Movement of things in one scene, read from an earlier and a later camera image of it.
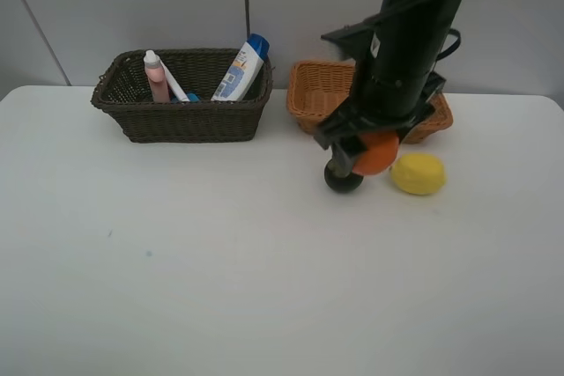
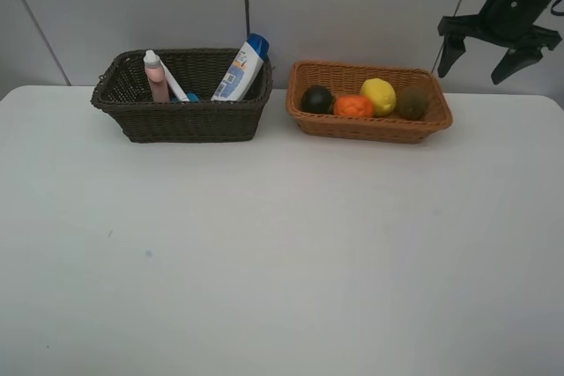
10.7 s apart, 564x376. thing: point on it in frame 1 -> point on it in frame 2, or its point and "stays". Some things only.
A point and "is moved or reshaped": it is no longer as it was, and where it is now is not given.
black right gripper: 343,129 -> 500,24
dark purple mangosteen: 342,184 -> 316,100
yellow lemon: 419,173 is moved or reshaped
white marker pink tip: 174,84 stays
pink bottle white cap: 157,77 stays
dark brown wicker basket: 121,89 stays
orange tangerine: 382,152 is moved or reshaped
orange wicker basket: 317,90 stays
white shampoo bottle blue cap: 244,70 stays
